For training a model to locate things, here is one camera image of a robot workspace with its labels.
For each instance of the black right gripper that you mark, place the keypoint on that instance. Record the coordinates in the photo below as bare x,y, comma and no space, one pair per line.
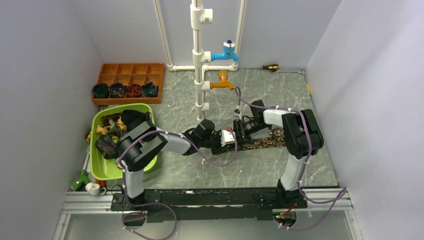
241,135

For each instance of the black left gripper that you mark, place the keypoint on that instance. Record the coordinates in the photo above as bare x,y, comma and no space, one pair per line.
220,149

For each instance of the brown floral tie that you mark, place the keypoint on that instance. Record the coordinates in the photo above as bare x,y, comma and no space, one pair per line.
275,139

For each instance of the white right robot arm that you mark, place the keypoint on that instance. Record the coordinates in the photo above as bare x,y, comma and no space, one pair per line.
302,136

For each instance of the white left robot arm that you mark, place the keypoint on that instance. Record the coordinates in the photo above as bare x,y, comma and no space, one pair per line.
144,141

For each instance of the pile of floral ties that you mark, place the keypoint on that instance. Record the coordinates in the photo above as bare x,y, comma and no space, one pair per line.
115,126

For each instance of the orange plastic faucet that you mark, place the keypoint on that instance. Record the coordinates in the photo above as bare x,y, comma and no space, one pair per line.
223,78

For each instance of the yellow black screwdriver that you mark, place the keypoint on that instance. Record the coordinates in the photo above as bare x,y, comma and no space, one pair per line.
270,67

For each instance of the silver wrench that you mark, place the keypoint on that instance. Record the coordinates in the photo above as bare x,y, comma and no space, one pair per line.
297,71

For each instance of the teal black rolled tie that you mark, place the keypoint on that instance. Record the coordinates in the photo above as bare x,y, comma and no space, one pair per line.
149,90

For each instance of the blue plastic faucet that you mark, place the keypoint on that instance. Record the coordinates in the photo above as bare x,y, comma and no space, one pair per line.
228,53

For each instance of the red black rolled tie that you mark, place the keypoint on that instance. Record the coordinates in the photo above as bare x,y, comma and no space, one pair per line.
134,91

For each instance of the orange wooden compartment tray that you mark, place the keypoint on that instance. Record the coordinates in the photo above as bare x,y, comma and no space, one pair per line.
128,74

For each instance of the green plastic basin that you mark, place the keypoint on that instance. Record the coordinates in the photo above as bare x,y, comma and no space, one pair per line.
106,169

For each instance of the white PVC pipe assembly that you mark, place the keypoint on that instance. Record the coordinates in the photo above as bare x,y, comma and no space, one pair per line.
201,59

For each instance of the dark green rolled tie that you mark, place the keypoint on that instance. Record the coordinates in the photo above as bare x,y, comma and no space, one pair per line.
101,91

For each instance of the green plastic faucet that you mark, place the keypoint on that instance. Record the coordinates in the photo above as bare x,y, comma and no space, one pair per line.
82,180

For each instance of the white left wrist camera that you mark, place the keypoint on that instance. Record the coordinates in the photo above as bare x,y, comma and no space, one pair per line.
227,137

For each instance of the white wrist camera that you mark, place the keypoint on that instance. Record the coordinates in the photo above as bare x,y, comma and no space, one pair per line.
227,137
237,113

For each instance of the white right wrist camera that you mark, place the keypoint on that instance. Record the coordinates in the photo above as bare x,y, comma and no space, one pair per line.
237,113

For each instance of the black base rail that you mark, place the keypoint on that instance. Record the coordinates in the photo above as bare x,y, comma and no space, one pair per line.
208,213

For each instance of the aluminium frame rail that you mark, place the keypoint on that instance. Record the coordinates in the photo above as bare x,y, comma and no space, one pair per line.
315,199

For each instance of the yellow black tool handle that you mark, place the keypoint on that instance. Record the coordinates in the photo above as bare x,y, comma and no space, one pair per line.
89,136

